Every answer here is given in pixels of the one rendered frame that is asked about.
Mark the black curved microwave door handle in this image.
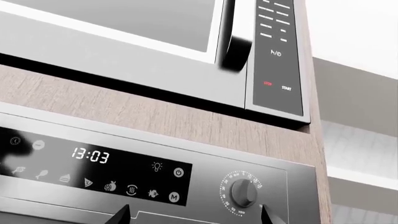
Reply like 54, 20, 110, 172
218, 0, 253, 73

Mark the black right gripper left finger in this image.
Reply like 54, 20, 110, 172
104, 203, 131, 224

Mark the stainless steel built-in microwave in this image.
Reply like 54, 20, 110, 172
0, 0, 311, 128

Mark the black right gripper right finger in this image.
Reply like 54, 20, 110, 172
261, 203, 285, 224

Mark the black oven display panel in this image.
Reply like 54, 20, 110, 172
0, 126, 193, 207

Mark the grey wall cabinet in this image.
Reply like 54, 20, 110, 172
312, 56, 398, 124

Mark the grey round oven temperature knob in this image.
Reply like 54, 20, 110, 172
229, 179, 259, 208

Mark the dark microwave touch control panel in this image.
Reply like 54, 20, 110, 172
252, 0, 304, 118

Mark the light wood appliance cabinet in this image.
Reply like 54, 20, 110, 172
0, 0, 333, 224

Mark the stainless steel built-in oven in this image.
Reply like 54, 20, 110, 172
0, 111, 317, 224

